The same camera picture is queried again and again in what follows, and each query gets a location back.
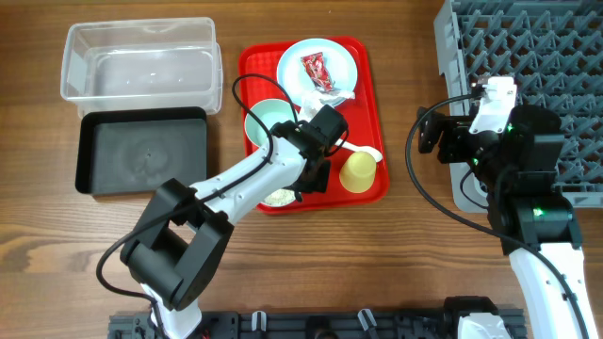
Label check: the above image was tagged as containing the white rice pile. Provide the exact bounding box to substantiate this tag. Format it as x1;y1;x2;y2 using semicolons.
263;187;296;207

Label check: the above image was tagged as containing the light blue bowl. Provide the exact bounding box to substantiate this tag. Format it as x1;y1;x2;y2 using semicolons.
260;186;298;209

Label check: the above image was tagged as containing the white tissue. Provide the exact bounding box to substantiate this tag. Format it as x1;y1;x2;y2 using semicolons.
298;89;355;121

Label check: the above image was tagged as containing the mint green bowl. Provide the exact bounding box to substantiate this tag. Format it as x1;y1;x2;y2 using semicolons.
244;99;293;147

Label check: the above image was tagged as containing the red strawberry snack wrapper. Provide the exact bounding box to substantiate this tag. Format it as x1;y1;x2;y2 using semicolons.
301;52;334;92

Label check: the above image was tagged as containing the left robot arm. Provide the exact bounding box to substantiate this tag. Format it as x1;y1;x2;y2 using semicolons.
120;119;349;338

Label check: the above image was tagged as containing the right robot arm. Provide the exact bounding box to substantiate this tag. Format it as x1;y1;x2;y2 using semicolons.
410;105;598;338

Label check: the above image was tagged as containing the grey dishwasher rack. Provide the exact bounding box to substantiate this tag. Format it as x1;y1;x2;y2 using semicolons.
433;1;602;208

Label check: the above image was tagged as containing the black waste tray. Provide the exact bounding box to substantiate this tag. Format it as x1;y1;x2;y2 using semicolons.
74;106;207;196

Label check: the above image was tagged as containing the yellow plastic cup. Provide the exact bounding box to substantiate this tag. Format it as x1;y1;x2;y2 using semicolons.
339;152;377;193

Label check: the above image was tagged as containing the white plastic spoon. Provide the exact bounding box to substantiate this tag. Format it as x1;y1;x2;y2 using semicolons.
335;139;383;163

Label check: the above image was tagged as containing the red serving tray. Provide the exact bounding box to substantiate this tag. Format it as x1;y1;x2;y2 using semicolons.
238;37;390;215

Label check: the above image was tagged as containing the light blue plate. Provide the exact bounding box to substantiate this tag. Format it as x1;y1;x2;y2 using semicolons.
276;38;358;105

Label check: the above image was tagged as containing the clear plastic bin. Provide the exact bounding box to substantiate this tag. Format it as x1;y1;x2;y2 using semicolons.
60;17;223;116

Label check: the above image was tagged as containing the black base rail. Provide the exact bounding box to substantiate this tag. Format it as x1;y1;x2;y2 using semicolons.
107;295;528;339

